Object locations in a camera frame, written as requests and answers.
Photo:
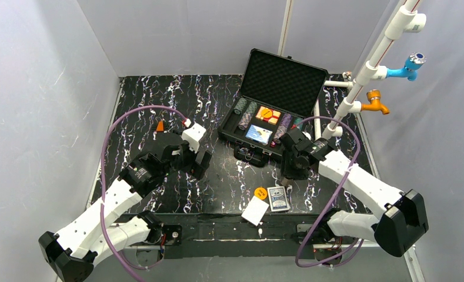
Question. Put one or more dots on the white pvc pipe frame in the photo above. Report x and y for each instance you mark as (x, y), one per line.
(406, 19)

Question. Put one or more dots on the red playing card deck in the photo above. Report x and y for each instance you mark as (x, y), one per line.
(255, 211)

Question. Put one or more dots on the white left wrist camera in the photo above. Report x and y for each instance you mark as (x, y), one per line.
(193, 134)

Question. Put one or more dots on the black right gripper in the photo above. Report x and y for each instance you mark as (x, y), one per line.
(291, 170)

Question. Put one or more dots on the brown poker chip stack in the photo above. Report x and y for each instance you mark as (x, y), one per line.
(285, 181)

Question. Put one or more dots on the black poker set case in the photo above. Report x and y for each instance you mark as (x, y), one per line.
(279, 83)

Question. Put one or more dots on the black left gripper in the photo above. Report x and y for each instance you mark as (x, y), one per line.
(200, 161)

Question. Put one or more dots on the blue playing card deck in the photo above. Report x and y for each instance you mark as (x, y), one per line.
(278, 200)

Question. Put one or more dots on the blue plastic tap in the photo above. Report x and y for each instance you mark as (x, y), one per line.
(410, 69)

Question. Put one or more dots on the green chip stack in case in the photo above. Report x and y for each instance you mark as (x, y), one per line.
(298, 123)

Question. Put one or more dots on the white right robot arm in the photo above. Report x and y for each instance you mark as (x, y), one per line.
(397, 220)

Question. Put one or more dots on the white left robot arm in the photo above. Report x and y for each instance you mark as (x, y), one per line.
(74, 250)

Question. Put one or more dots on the dark green chip stack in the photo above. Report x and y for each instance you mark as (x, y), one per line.
(240, 105)

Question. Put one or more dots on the grey chip stack in case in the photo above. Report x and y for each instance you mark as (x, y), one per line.
(247, 116)

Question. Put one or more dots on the blue card deck in case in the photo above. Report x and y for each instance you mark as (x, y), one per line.
(258, 134)

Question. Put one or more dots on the orange dealer button lower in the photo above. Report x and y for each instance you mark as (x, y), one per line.
(261, 193)

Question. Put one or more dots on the purple chip stack in case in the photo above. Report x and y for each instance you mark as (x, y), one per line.
(282, 128)

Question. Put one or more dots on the orange plastic tap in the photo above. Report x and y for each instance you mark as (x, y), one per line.
(375, 105)

